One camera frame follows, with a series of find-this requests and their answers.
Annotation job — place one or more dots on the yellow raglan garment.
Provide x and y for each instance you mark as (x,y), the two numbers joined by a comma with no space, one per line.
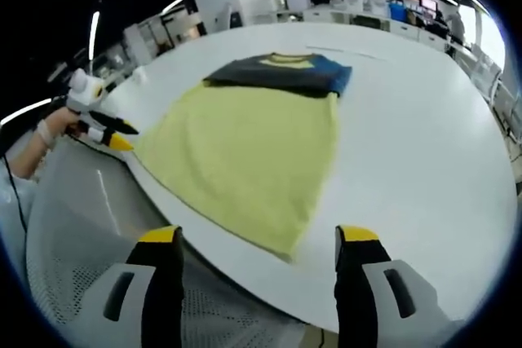
(244,152)

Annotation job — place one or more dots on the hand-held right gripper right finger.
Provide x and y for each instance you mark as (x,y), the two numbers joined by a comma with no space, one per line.
(355,291)

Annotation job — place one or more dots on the white mesh chair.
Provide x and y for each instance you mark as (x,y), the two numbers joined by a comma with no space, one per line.
(102,209)

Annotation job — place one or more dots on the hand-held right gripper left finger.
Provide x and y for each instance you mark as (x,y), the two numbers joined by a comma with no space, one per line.
(163,291)

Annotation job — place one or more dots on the white cabinet row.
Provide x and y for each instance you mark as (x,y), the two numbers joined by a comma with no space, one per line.
(367,22)

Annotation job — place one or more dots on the blue storage container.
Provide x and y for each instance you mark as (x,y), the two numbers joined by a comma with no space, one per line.
(398,11)

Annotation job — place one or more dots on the white office chair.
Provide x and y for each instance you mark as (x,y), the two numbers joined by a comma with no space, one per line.
(506,103)
(485,75)

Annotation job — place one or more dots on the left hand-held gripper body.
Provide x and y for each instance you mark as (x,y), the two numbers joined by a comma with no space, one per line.
(83,91)

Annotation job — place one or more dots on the person's left hand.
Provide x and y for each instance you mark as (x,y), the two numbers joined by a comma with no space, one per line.
(63,126)

